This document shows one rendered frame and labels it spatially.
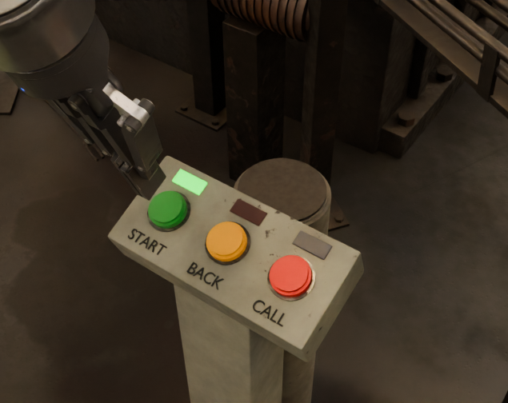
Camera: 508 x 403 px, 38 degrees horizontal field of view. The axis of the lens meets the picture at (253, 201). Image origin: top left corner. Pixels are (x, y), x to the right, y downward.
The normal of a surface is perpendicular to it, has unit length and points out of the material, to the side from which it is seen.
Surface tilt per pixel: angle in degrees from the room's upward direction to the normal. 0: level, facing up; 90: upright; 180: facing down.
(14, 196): 0
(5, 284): 0
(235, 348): 90
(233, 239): 20
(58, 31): 94
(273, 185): 0
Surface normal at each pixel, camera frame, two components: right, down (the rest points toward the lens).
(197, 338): -0.57, 0.60
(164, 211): -0.21, -0.44
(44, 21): 0.61, 0.65
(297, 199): 0.00, -0.69
